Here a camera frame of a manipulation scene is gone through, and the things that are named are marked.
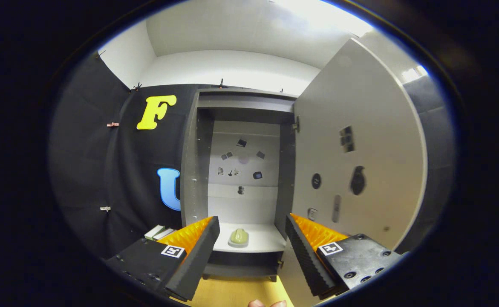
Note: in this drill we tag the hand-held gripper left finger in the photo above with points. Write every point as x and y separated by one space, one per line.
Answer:
196 260

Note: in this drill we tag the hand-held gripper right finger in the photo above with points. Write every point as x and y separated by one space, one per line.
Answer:
307 260

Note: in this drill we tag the pale green cup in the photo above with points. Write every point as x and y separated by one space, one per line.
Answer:
238 237

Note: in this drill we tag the thin dark book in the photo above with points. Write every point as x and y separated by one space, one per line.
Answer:
164 233

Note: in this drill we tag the green book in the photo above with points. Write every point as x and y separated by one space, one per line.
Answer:
153 232

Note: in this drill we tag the grey cabinet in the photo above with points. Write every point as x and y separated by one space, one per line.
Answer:
245 200

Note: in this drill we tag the black backdrop cloth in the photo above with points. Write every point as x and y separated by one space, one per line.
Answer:
87 170

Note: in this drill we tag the black binder clip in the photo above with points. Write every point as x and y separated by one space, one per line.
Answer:
136 86
100 54

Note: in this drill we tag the small ceiling light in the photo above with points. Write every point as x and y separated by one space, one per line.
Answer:
413 73

